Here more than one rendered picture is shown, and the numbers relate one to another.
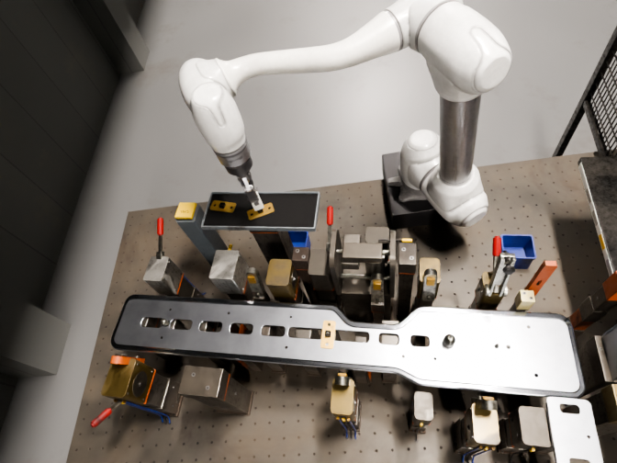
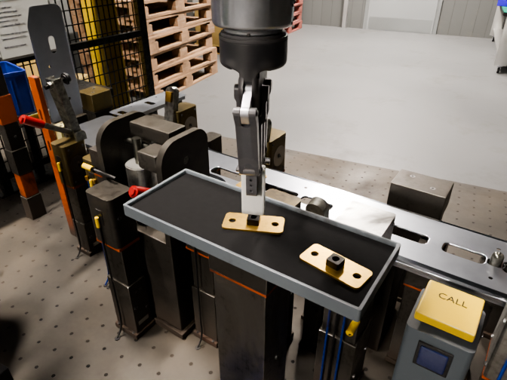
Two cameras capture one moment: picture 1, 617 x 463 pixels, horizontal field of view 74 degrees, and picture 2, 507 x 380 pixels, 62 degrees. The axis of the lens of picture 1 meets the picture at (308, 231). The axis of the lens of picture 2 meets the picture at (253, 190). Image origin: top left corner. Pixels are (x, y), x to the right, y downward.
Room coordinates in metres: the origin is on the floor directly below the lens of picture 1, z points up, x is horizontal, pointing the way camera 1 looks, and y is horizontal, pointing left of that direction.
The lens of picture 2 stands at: (1.27, 0.23, 1.50)
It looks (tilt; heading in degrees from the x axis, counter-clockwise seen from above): 31 degrees down; 193
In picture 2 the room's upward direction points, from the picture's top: straight up
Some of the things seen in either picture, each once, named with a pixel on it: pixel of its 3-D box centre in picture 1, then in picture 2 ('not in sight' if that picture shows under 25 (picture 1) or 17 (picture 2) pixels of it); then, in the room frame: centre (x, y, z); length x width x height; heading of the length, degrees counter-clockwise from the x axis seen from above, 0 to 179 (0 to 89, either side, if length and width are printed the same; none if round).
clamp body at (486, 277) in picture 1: (481, 302); (77, 200); (0.41, -0.47, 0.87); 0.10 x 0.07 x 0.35; 159
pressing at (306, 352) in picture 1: (321, 336); (260, 184); (0.41, 0.06, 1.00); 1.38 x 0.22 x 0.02; 69
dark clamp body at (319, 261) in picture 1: (328, 283); (208, 272); (0.62, -0.01, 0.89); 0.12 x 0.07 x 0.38; 159
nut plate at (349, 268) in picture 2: (222, 205); (335, 262); (0.87, 0.24, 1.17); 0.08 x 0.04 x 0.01; 60
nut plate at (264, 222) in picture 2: (260, 210); (253, 220); (0.80, 0.13, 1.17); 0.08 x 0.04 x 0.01; 94
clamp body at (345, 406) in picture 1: (347, 412); (271, 188); (0.21, 0.05, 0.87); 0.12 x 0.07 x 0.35; 159
